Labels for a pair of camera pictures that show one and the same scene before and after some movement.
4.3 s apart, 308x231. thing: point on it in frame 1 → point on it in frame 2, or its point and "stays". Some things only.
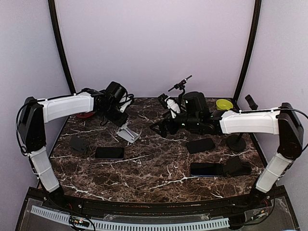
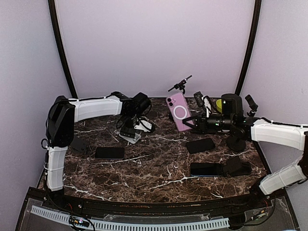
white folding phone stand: (128, 134) stays
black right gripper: (163, 132) → (202, 126)
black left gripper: (121, 121) → (125, 131)
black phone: (109, 153) stays
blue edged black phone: (206, 169) stays
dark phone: (200, 146) stays
